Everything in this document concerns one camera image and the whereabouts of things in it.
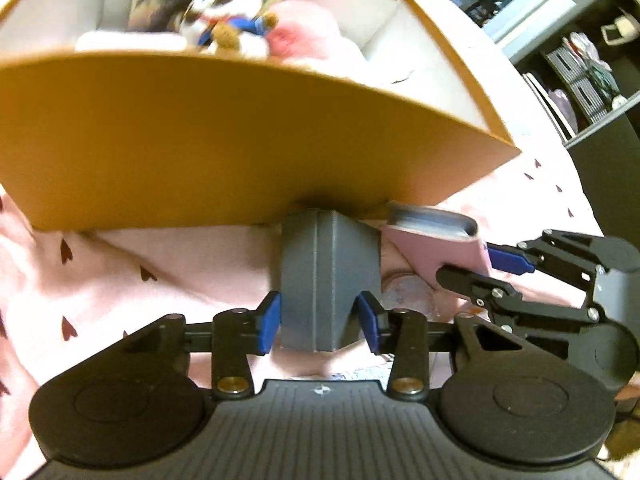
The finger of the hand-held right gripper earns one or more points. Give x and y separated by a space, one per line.
507 258
500 300

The grey striped holder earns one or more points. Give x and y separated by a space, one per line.
575 82

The white soft item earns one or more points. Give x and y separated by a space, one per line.
130 41

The white mug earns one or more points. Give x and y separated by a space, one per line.
620 27

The orange box with white inside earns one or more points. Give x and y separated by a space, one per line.
200 145

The white and blue plush toy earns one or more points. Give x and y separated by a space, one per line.
220 15

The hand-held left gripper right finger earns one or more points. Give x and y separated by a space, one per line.
369 325

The round silver disc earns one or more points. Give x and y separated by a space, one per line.
407 297

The grey angular plastic block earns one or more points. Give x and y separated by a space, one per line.
325 275

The pink fluffy plush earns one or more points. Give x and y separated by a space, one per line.
305 35

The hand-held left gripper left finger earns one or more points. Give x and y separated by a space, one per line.
269 327

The pink printed bed blanket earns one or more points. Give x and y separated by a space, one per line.
100 270

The shelf with items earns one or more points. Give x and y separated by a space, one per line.
545 5

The black shelf unit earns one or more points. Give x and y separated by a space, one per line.
615 125

